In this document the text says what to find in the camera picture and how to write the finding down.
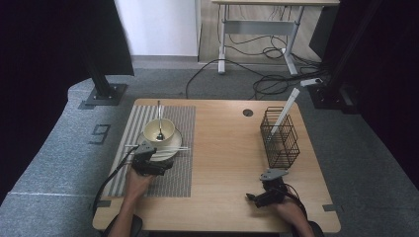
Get long black floor cable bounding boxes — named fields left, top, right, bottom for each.
left=185, top=58, right=265, bottom=100

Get white power strip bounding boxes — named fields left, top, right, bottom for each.
left=299, top=77, right=324, bottom=88

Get grey striped woven placemat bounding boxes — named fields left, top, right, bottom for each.
left=102, top=104, right=197, bottom=198

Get person's right hand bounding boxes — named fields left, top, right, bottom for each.
left=274, top=198, right=309, bottom=228

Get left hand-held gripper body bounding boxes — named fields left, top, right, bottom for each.
left=130, top=140, right=167, bottom=178

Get tangle of black floor cables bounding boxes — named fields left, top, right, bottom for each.
left=226, top=6, right=330, bottom=101

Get cream bowl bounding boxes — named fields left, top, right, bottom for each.
left=142, top=118, right=177, bottom=147

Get thin right gripper cable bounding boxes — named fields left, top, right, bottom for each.
left=282, top=183, right=308, bottom=220

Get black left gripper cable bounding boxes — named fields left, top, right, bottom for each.
left=91, top=145, right=140, bottom=218

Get black curtain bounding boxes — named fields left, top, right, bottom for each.
left=0, top=0, right=135, bottom=203
left=309, top=0, right=419, bottom=182

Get metal spoon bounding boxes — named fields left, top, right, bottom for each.
left=155, top=100, right=166, bottom=142

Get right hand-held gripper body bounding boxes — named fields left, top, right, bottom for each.
left=258, top=168, right=290, bottom=208

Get black metal stand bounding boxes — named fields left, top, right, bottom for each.
left=307, top=0, right=383, bottom=115
left=78, top=48, right=128, bottom=111

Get black wire basket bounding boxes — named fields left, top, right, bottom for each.
left=259, top=106, right=301, bottom=171

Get white plate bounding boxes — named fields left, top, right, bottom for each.
left=135, top=127, right=183, bottom=162

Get person's left hand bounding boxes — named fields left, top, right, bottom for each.
left=124, top=167, right=156, bottom=202

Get white frame desk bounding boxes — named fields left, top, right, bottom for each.
left=210, top=0, right=341, bottom=76

